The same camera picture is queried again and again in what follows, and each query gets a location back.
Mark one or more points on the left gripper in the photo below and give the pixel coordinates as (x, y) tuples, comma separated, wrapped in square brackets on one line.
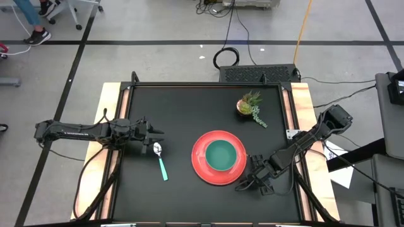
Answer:
[(135, 132)]

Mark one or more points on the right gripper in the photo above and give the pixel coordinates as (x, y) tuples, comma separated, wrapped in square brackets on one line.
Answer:
[(265, 173)]

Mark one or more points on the green bowl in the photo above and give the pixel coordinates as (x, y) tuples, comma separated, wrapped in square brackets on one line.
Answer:
[(221, 155)]

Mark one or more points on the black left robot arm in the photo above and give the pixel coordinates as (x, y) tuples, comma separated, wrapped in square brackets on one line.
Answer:
[(72, 132)]

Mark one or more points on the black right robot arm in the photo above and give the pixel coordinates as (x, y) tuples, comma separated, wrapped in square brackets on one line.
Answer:
[(315, 135)]

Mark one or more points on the red plate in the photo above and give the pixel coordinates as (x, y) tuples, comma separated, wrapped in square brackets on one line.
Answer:
[(199, 157)]

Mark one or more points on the wooden side board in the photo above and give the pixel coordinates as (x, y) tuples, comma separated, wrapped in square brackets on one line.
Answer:
[(301, 101), (107, 101)]

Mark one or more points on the white light strip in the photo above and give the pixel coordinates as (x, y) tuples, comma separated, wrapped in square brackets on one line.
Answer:
[(293, 225), (118, 225)]

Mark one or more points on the potted succulent plant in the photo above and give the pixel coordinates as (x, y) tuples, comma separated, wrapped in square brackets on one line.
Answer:
[(246, 107)]

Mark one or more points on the white paper sheet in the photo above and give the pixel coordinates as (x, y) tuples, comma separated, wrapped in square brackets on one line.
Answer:
[(342, 176)]

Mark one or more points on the black perforated computer case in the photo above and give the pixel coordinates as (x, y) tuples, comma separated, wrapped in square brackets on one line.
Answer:
[(252, 74)]

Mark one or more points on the grey desk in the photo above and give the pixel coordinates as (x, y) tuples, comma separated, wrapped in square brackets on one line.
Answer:
[(383, 195)]

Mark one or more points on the white office chair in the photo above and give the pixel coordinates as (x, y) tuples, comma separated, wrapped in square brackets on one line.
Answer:
[(71, 12)]

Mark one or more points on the grey cart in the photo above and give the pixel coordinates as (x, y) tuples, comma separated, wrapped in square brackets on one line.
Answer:
[(385, 126)]

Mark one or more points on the person's shoe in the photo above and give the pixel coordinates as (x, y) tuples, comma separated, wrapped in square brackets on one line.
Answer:
[(3, 127)]

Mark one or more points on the black keyboard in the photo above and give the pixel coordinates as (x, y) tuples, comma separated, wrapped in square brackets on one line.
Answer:
[(399, 208)]

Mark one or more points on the grey metal bar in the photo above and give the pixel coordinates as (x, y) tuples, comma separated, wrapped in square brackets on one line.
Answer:
[(9, 82)]

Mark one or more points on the grey equipment case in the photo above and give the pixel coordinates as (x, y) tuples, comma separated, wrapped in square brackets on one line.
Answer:
[(252, 3)]

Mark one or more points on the black screen device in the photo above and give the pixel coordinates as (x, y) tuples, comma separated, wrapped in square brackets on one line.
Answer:
[(396, 91)]

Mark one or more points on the person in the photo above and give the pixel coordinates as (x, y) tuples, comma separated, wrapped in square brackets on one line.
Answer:
[(28, 12)]

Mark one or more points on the black frame corner bracket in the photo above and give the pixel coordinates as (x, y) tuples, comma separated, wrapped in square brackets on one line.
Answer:
[(263, 79), (135, 79)]

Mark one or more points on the black diagonal frame brace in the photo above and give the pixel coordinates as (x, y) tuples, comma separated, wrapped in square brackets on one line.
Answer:
[(104, 186), (311, 190)]

